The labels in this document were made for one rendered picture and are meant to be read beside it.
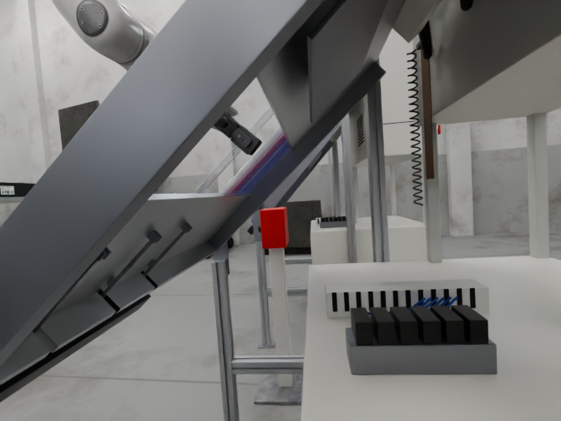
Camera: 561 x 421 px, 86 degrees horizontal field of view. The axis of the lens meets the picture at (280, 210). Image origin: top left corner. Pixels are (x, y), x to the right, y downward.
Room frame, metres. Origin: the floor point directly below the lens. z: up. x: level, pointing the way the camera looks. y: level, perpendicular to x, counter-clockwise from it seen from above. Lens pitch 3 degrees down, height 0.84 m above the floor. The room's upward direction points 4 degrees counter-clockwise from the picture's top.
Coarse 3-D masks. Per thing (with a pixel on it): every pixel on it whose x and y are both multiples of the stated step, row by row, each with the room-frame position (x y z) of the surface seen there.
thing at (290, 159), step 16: (368, 80) 0.85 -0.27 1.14; (352, 96) 0.86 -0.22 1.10; (336, 112) 0.86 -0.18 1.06; (320, 128) 0.87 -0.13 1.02; (304, 144) 0.87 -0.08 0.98; (288, 160) 0.88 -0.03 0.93; (272, 176) 0.88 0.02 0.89; (256, 192) 0.89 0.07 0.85; (272, 192) 0.89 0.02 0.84; (240, 208) 0.89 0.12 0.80; (256, 208) 0.89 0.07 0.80; (224, 224) 0.90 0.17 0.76; (240, 224) 0.89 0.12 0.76; (224, 240) 0.90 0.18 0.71
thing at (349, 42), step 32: (352, 0) 0.26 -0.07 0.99; (384, 0) 0.33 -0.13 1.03; (320, 32) 0.25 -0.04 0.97; (352, 32) 0.32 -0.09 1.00; (384, 32) 0.64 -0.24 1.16; (288, 64) 0.36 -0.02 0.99; (320, 64) 0.32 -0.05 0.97; (352, 64) 0.44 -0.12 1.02; (288, 96) 0.45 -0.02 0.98; (320, 96) 0.43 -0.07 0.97; (288, 128) 0.61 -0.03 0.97
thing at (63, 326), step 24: (168, 264) 0.63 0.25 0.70; (192, 264) 0.71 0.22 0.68; (120, 288) 0.47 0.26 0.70; (144, 288) 0.52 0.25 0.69; (72, 312) 0.38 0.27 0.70; (96, 312) 0.40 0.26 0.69; (48, 336) 0.33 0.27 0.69; (72, 336) 0.35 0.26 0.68; (24, 360) 0.30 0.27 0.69; (0, 384) 0.27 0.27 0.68
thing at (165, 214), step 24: (144, 216) 0.36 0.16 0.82; (168, 216) 0.43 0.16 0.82; (192, 216) 0.54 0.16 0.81; (216, 216) 0.72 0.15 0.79; (120, 240) 0.36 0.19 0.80; (144, 240) 0.43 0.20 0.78; (168, 240) 0.53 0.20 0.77; (192, 240) 0.70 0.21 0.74; (96, 264) 0.35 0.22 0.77; (120, 264) 0.42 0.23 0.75; (144, 264) 0.53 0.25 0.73; (96, 288) 0.42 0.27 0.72
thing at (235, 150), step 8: (272, 112) 0.51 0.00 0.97; (264, 120) 0.51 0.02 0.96; (256, 128) 0.51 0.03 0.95; (232, 152) 0.52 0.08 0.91; (224, 160) 0.52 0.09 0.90; (232, 160) 0.53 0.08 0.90; (216, 168) 0.53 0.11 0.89; (224, 168) 0.53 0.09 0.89; (208, 176) 0.53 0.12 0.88; (216, 176) 0.53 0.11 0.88; (208, 184) 0.53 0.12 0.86; (200, 192) 0.54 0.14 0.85
